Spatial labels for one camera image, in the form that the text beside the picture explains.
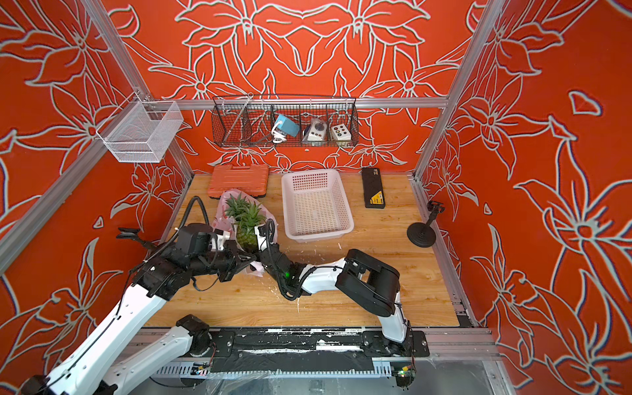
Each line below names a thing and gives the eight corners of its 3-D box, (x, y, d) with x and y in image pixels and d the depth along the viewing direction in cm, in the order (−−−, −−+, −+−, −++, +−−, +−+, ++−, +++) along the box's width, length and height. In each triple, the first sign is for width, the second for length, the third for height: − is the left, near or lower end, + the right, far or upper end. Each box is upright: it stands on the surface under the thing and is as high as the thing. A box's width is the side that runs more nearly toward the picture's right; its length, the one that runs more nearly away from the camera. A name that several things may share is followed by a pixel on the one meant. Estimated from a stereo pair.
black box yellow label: (365, 207, 109) (366, 204, 107) (362, 171, 124) (363, 167, 122) (384, 208, 108) (386, 205, 106) (379, 172, 124) (380, 168, 121)
